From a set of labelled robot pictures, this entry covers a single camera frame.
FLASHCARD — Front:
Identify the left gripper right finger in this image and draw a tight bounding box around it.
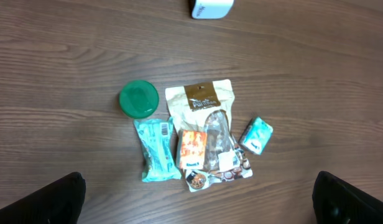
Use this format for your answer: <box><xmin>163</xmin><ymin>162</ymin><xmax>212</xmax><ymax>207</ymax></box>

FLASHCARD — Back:
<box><xmin>312</xmin><ymin>171</ymin><xmax>383</xmax><ymax>224</ymax></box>

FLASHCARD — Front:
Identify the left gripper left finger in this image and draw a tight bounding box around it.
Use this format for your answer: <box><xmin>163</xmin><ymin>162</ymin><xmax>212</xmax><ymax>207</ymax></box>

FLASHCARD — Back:
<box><xmin>0</xmin><ymin>172</ymin><xmax>86</xmax><ymax>224</ymax></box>

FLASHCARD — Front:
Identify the teal tissue pack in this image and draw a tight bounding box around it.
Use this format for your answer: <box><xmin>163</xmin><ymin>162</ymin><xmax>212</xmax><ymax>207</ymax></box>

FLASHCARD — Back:
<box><xmin>239</xmin><ymin>117</ymin><xmax>274</xmax><ymax>155</ymax></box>

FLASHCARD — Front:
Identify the teal snack packet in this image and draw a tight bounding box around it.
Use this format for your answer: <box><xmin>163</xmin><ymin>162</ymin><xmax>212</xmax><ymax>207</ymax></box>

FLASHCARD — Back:
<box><xmin>134</xmin><ymin>117</ymin><xmax>182</xmax><ymax>182</ymax></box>

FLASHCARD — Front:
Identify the green lid container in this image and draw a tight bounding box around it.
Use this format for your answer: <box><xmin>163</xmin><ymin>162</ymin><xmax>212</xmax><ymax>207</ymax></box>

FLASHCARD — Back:
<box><xmin>118</xmin><ymin>80</ymin><xmax>159</xmax><ymax>119</ymax></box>

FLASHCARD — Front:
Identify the beige snack pouch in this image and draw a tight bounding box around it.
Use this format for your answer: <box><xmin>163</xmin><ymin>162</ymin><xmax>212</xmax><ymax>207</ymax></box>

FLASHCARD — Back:
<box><xmin>165</xmin><ymin>79</ymin><xmax>253</xmax><ymax>192</ymax></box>

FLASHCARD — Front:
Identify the orange tissue pack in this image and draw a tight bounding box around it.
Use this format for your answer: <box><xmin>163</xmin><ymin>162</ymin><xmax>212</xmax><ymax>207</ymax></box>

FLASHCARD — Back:
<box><xmin>177</xmin><ymin>130</ymin><xmax>207</xmax><ymax>170</ymax></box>

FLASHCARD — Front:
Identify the white barcode scanner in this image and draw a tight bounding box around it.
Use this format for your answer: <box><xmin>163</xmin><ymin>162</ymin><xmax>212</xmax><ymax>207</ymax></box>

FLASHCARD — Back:
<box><xmin>191</xmin><ymin>0</ymin><xmax>234</xmax><ymax>19</ymax></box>

